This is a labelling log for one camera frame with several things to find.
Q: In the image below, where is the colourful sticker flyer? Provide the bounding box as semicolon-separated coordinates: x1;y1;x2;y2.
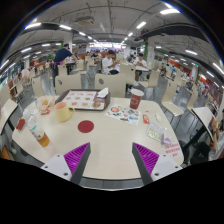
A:
105;104;141;126

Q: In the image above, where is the red card at table edge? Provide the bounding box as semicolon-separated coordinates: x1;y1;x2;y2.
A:
16;118;25;131

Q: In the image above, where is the plastic bag with food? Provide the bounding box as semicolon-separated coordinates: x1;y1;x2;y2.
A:
37;95;55;115

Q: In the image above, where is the beige chair right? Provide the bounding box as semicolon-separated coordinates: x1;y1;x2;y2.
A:
161;80;184;119

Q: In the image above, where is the yellow mug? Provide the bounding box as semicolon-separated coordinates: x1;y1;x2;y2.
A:
54;102;75;122

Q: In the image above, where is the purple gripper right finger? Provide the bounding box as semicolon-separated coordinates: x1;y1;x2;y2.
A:
131;142;184;186

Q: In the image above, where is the small red packet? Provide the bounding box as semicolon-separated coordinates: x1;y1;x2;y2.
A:
143;115;150;124

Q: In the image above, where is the person in white background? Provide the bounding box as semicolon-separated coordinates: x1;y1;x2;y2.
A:
134;53;147;82

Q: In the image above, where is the clear plastic bottle amber drink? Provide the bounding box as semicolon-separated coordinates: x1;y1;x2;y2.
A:
23;109;49;147

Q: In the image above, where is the red round coaster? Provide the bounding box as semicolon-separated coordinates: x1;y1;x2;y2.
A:
78;120;94;133

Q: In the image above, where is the red paper cup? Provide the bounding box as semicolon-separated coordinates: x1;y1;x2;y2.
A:
130;89;144;109

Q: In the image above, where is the beige chair centre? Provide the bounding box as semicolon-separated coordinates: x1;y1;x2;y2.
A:
95;73;126;98

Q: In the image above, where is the brown food tray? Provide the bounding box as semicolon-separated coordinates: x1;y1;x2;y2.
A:
56;89;110;111

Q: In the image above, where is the beige chair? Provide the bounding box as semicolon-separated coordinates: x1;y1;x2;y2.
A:
161;80;184;119
55;73;82;95
95;73;126;98

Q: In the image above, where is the white napkin on tray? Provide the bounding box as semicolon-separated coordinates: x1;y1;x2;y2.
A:
97;88;109;98

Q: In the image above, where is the person in white shirt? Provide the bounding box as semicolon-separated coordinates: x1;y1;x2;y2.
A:
102;50;119;75

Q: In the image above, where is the beige chair left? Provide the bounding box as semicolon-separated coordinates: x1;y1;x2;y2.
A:
55;73;82;95

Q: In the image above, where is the seated person far right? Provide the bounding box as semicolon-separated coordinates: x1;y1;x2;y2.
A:
190;119;224;165

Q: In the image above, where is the person in blue shirt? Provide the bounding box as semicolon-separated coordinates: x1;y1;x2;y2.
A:
52;43;77;79

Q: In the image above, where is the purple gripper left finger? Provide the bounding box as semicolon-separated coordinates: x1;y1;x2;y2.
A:
40;142;92;186

